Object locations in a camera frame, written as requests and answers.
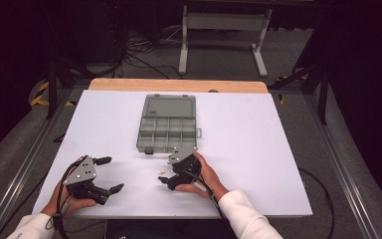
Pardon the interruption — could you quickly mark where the black metal stand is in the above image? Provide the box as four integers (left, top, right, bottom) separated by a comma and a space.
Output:
268, 63, 331, 125
44, 49, 93, 120

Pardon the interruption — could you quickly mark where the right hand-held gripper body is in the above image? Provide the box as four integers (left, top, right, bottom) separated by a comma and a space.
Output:
167, 143, 203, 191

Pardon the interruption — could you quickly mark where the hand-held gripper black cable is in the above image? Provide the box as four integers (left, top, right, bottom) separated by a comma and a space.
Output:
180, 168, 227, 220
46, 154, 91, 239

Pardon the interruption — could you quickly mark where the right hand-held gripper black cable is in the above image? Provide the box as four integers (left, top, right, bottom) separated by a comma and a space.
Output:
180, 168, 227, 220

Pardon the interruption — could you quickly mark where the white table cover sheet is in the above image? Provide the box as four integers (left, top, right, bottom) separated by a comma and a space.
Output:
32, 89, 313, 220

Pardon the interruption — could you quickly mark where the white metal stand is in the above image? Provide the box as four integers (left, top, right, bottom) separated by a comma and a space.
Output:
177, 4, 274, 78

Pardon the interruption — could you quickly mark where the person's right hand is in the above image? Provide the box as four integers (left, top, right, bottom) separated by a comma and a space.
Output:
173, 151, 230, 202

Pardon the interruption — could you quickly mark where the person's left hand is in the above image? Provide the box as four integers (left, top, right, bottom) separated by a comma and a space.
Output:
41, 158, 97, 217

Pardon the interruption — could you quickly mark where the left hand-held gripper black cable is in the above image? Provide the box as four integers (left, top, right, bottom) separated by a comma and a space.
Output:
46, 154, 91, 239

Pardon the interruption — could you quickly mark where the bundle of black floor cables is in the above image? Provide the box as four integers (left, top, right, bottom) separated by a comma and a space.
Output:
110, 19, 187, 81

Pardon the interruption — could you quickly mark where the black floor cable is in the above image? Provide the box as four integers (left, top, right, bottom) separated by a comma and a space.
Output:
297, 167, 336, 239

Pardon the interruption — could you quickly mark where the aluminium floor rail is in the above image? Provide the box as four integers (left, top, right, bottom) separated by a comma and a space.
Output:
302, 93, 381, 239
0, 88, 78, 239

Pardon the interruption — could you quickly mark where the grey plastic compartment box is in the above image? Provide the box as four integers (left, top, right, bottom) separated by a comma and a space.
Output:
135, 94, 203, 156

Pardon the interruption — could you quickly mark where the yellow black floor tape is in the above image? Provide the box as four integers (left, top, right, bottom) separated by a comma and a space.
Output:
29, 81, 78, 108

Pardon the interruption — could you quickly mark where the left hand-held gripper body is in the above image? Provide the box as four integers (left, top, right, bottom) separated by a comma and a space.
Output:
63, 156, 113, 206

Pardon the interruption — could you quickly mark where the person's dark lap clothing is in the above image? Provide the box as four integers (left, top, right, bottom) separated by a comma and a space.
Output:
103, 218, 238, 239

